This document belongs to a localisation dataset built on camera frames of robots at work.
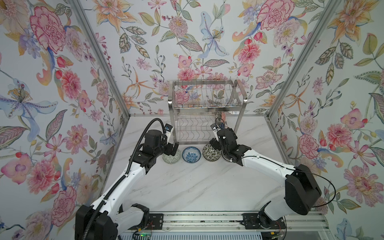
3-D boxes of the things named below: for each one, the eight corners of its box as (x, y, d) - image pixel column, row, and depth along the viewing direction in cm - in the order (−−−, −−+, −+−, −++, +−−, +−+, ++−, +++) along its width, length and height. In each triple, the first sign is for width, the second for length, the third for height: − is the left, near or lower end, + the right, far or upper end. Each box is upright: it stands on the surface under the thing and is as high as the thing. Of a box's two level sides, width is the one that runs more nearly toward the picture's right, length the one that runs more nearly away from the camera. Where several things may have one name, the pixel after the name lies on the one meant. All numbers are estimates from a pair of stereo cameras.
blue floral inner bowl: (180, 157, 99) (180, 153, 95) (190, 147, 103) (190, 143, 100) (193, 166, 94) (193, 163, 91) (202, 156, 99) (203, 152, 96)
